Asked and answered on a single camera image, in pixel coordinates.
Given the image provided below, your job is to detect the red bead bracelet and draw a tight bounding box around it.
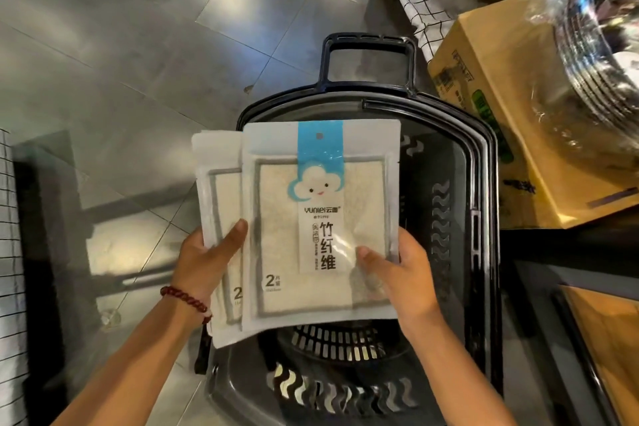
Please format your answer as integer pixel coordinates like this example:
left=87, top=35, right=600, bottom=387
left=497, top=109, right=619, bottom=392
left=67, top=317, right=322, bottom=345
left=160, top=285, right=213, bottom=325

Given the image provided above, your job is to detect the black plastic shopping basket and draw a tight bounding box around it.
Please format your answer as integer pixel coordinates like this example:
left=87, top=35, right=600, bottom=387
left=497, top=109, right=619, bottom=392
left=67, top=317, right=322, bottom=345
left=194, top=33, right=503, bottom=426

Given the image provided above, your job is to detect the black metal shelf frame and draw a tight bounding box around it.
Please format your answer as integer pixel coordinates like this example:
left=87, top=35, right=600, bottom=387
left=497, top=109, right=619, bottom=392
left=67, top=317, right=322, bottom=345
left=12, top=130, right=200, bottom=406

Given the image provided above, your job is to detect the wooden board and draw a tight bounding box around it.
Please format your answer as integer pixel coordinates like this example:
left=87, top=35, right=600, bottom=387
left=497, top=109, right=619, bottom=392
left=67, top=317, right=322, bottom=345
left=558, top=285, right=639, bottom=426

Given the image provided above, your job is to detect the white cloth packet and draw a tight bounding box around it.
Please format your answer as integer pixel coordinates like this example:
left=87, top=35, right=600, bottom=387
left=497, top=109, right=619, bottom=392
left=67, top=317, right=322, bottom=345
left=192, top=129, right=245, bottom=350

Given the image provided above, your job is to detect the person's right forearm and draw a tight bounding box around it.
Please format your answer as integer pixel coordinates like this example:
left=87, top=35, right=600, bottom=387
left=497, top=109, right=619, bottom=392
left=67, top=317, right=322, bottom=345
left=402, top=307, right=518, bottom=426

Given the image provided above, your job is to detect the person's left hand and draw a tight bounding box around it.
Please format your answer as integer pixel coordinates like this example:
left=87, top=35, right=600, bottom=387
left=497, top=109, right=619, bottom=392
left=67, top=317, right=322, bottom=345
left=171, top=219, right=249, bottom=313

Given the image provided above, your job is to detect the brown cardboard box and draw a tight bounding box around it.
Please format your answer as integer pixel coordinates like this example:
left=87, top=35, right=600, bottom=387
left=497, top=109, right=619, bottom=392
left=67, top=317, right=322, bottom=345
left=427, top=0, right=639, bottom=230

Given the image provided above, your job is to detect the cloth packet with blue label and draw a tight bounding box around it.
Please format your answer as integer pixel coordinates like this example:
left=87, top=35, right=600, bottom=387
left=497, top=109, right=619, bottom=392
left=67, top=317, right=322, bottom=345
left=241, top=119, right=401, bottom=332

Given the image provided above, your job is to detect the stack of steel bowls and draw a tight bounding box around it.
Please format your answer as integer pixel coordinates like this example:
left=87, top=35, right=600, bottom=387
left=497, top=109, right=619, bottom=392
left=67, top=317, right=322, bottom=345
left=551, top=0, right=639, bottom=134

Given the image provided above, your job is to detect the person's left forearm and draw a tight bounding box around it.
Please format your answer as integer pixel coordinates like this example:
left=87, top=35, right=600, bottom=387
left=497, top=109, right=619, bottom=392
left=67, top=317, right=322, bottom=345
left=51, top=287, right=210, bottom=426

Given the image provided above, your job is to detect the person's right hand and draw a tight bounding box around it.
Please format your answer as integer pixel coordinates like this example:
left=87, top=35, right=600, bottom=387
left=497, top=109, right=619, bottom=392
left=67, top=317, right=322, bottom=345
left=356, top=227, right=441, bottom=325

